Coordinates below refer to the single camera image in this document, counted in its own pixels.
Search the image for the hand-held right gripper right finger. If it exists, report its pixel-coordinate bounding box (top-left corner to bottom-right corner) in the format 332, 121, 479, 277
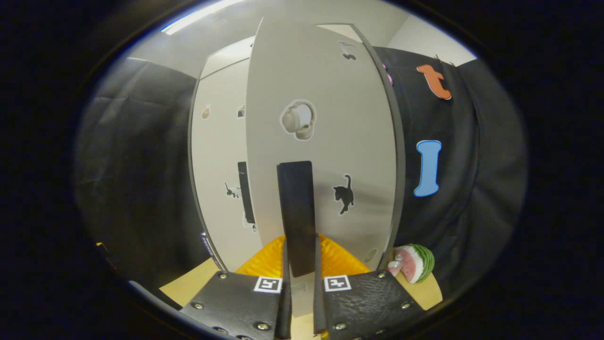
313, 234, 425, 340

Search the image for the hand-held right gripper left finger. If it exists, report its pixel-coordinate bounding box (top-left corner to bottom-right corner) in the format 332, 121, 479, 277
178, 235, 292, 340

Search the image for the black door handle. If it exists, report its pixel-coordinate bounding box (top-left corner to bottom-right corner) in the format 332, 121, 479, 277
237, 161, 256, 225
277, 161, 317, 278

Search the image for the cabinet door with headphone sticker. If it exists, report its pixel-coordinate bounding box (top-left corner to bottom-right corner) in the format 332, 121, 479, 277
245, 17, 406, 318

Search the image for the beige double-door shoe cabinet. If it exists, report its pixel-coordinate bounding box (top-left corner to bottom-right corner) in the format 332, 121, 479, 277
188, 23, 369, 284

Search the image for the watermelon slice toy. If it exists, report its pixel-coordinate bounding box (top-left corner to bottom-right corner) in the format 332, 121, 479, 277
387, 244, 436, 284

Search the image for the black backdrop cloth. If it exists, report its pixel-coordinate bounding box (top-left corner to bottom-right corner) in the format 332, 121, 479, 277
75, 45, 527, 303

